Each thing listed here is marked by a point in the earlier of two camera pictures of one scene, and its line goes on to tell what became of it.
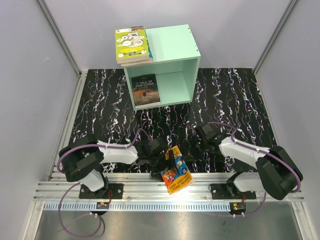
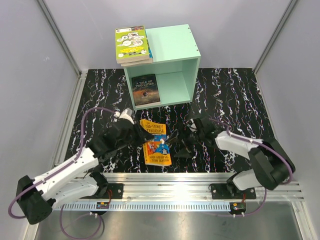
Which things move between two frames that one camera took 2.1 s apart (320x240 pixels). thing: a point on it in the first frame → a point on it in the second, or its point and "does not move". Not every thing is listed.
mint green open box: x=176 y=60 does not move
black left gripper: x=156 y=171 → x=142 y=136
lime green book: x=131 y=44 does not move
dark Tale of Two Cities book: x=145 y=90 does not move
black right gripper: x=191 y=153 → x=187 y=151
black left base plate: x=111 y=191 does not move
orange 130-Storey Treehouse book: x=179 y=178 → x=156 y=150
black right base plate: x=225 y=191 does not move
